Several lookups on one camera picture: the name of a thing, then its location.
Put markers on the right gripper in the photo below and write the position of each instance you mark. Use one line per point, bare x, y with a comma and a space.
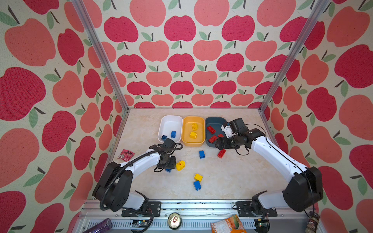
224, 145

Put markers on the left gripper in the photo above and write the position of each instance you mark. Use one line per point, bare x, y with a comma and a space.
172, 165

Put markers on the yellow round lego piece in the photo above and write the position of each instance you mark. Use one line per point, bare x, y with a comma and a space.
180, 165

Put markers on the yellow lego brick front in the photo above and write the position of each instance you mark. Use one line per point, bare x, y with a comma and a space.
198, 177

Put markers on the yellow lego brick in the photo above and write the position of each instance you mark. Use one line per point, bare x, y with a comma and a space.
193, 135
194, 126
198, 177

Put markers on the white plastic container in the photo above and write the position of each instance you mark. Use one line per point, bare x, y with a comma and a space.
168, 124

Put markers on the dark teal plastic container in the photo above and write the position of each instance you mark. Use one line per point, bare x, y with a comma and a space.
216, 123

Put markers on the blue lego brick front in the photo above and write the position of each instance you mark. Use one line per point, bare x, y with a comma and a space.
197, 185

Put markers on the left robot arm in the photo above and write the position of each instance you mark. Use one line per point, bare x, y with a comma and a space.
113, 190

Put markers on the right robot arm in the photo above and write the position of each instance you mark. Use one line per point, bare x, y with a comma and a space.
304, 187

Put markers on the yellow plastic container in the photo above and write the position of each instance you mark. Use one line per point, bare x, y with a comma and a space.
187, 129

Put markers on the pink snack packet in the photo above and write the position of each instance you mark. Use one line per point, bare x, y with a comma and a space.
126, 155

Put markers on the soda can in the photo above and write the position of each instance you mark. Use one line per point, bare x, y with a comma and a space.
174, 221

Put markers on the orange snack bag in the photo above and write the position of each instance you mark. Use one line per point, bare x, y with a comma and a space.
228, 225

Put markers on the purple bottle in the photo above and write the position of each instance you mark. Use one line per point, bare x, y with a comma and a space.
102, 227

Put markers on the dark spice jar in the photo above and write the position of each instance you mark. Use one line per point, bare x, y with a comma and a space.
313, 222

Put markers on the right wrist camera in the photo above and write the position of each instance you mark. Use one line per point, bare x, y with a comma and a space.
234, 127

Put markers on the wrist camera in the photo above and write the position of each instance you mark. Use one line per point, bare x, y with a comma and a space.
234, 127
168, 143

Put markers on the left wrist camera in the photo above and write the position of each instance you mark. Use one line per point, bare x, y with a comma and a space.
168, 143

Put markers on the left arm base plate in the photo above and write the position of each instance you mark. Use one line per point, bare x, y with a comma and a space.
147, 209

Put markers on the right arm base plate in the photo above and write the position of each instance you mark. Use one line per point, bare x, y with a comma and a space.
253, 209

